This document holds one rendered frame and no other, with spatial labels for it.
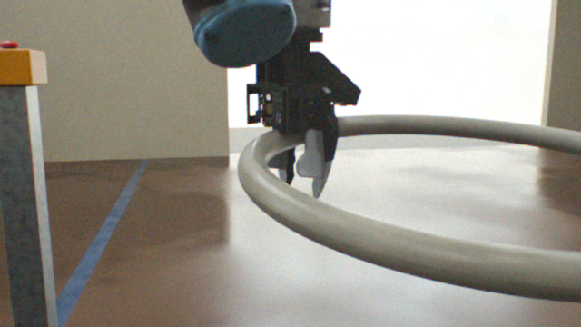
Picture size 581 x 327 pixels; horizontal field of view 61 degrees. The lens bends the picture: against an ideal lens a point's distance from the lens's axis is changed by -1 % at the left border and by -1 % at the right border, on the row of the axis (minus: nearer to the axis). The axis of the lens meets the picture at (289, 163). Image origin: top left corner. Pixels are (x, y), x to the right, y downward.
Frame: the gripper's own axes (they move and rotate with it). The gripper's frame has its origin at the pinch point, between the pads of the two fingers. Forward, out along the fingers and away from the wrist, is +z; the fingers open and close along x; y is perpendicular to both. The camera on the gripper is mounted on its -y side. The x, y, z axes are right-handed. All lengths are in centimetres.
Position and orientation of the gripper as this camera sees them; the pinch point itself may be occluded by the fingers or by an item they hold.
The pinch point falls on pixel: (304, 183)
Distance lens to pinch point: 68.1
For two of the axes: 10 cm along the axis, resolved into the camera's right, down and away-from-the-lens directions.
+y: -6.7, 1.9, -7.2
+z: 0.0, 9.7, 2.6
